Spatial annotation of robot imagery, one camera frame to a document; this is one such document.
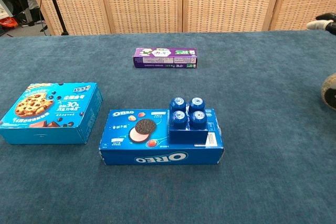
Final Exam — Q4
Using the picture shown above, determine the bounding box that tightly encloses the blue four-stud building block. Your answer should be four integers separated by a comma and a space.
167, 96, 208, 146

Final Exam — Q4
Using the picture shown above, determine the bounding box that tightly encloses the light blue chocolate cookie box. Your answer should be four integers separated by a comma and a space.
0, 82, 103, 145

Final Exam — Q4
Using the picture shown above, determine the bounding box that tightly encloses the blue Oreo cookie box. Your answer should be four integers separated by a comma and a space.
99, 108, 225, 166

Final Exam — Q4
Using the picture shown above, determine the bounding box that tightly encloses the orange plastic bag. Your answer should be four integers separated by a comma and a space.
0, 16, 18, 28

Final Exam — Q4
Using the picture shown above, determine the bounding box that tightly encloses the purple toothpaste box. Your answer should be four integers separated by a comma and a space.
133, 47, 198, 69

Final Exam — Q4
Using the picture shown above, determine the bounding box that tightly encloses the black tripod stand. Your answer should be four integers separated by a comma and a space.
41, 0, 69, 36

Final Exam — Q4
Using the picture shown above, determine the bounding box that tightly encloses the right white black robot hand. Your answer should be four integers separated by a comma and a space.
306, 13, 336, 36

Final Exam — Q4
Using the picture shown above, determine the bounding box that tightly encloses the blue carpet table cover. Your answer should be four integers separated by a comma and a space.
0, 29, 336, 224

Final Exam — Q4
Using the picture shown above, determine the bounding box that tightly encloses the wicker folding screen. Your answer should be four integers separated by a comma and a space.
23, 0, 336, 36

